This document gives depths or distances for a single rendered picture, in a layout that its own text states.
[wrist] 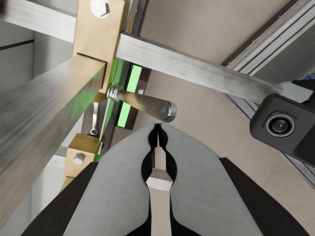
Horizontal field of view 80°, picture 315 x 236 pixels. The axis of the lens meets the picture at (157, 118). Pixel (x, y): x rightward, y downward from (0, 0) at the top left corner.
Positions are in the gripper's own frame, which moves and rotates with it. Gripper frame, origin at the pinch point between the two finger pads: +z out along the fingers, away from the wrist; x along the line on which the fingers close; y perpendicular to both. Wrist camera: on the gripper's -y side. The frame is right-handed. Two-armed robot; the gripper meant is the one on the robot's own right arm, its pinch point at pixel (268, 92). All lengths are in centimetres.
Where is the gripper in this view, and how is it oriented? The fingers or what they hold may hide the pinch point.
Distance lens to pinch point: 36.0
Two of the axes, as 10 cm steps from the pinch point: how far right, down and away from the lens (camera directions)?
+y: 9.5, 2.7, 1.7
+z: -0.1, -4.9, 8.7
